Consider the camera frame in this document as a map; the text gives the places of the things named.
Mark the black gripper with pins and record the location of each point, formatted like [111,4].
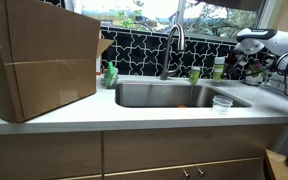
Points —
[250,46]

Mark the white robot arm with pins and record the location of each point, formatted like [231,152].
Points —
[284,41]

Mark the stainless steel sink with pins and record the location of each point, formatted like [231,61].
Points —
[170,95]

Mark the green leafy plant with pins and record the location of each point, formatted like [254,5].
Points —
[257,66]

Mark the white plant pot black saucer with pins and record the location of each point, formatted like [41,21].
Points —
[255,79]

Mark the grey dish drying rack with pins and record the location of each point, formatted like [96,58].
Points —
[277,88]

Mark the orange round object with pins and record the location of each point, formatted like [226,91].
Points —
[182,106]

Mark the brushed steel faucet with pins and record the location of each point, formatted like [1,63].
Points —
[165,66]

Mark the wide wooden drawer front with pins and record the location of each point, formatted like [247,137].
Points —
[184,150]

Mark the kitchen window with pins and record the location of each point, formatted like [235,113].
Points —
[150,10]

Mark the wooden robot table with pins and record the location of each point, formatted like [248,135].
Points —
[277,166]

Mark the metal cabinet knob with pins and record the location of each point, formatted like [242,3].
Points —
[186,173]
[201,172]

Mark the white paper board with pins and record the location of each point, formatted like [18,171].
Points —
[98,65]

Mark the brown cardboard box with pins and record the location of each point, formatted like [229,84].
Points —
[50,66]

